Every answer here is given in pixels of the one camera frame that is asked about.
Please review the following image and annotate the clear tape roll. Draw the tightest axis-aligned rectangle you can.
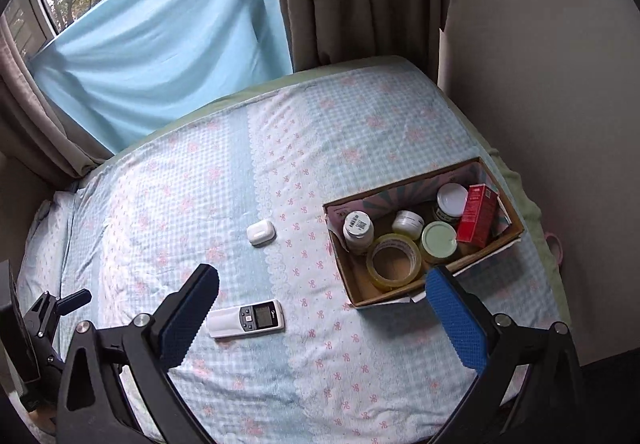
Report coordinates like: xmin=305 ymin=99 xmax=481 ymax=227
xmin=366 ymin=233 xmax=423 ymax=292

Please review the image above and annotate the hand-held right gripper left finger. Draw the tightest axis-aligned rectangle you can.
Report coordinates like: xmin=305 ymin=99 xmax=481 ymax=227
xmin=56 ymin=264 xmax=221 ymax=444

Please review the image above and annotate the patterned cardboard box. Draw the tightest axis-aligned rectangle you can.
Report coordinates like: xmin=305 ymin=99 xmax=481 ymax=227
xmin=322 ymin=157 xmax=526 ymax=309

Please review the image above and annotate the jar with pale green lid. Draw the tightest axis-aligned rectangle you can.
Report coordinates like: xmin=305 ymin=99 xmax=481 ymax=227
xmin=421 ymin=221 xmax=458 ymax=265

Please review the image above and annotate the green mattress sheet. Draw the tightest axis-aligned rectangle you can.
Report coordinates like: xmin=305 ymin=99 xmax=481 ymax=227
xmin=107 ymin=55 xmax=571 ymax=325

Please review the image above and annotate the white remote control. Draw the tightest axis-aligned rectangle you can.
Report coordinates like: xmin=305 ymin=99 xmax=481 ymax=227
xmin=206 ymin=299 xmax=286 ymax=339

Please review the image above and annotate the light blue hanging cloth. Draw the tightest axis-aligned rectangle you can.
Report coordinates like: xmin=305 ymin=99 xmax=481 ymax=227
xmin=26 ymin=0 xmax=295 ymax=151

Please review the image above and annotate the white earbuds case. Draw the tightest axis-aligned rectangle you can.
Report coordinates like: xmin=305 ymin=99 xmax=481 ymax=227
xmin=246 ymin=219 xmax=275 ymax=247

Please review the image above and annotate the pink slipper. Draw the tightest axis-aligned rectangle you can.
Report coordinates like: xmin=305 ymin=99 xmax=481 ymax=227
xmin=545 ymin=231 xmax=565 ymax=267

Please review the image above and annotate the white bottle with barcode label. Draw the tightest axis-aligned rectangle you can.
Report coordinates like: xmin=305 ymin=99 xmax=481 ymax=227
xmin=342 ymin=211 xmax=375 ymax=255

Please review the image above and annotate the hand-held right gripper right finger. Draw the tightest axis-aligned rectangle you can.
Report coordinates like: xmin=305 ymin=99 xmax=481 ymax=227
xmin=425 ymin=265 xmax=588 ymax=444

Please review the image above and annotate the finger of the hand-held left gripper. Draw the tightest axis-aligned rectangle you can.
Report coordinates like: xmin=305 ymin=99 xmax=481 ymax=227
xmin=47 ymin=289 xmax=92 ymax=314

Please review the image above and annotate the small white jar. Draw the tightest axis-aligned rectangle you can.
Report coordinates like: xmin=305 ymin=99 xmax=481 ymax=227
xmin=391 ymin=210 xmax=426 ymax=241

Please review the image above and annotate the window frame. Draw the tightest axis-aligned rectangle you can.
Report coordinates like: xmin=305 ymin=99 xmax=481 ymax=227
xmin=0 ymin=0 xmax=66 ymax=60

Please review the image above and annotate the white-lid jar with dark label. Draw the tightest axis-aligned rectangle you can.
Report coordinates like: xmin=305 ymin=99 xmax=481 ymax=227
xmin=432 ymin=183 xmax=469 ymax=225

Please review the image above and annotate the small red carton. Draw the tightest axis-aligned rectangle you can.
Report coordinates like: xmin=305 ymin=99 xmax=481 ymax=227
xmin=456 ymin=184 xmax=501 ymax=247

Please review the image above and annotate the checked pillow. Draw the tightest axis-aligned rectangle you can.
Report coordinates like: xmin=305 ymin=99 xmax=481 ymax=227
xmin=17 ymin=189 xmax=78 ymax=305

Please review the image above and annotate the floral checked bed sheet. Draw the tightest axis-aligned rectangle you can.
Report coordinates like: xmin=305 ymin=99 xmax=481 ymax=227
xmin=15 ymin=55 xmax=571 ymax=444

